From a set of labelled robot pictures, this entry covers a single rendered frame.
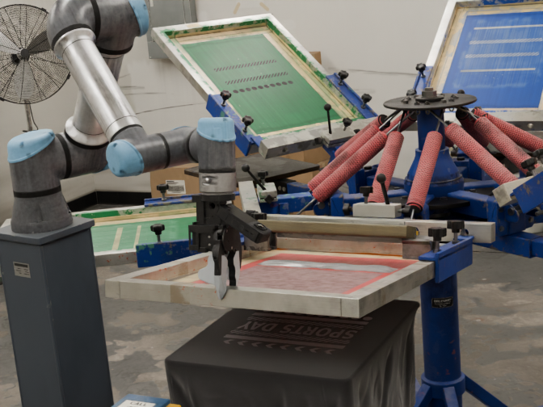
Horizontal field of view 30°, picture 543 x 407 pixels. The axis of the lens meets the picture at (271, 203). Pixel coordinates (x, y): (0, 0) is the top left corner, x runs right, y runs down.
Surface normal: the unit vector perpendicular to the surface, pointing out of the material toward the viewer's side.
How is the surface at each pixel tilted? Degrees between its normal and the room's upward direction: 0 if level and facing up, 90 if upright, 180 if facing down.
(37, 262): 90
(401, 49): 90
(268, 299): 81
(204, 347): 0
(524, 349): 0
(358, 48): 90
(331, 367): 0
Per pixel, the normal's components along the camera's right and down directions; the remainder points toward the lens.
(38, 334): -0.59, 0.24
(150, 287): -0.43, 0.10
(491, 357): -0.08, -0.97
